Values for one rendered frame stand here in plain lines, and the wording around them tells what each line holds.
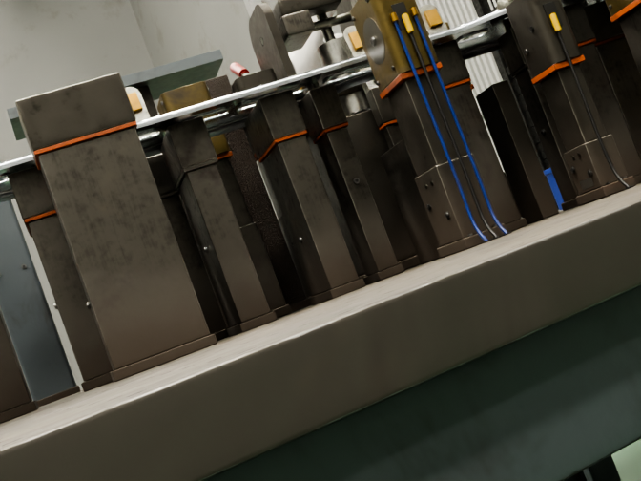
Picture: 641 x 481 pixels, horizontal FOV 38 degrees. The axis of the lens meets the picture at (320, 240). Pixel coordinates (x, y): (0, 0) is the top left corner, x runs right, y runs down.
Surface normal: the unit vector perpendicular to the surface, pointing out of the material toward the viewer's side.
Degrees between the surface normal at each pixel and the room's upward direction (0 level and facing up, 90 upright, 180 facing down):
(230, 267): 90
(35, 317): 90
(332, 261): 90
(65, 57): 90
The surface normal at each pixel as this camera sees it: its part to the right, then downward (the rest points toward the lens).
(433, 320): 0.38, -0.19
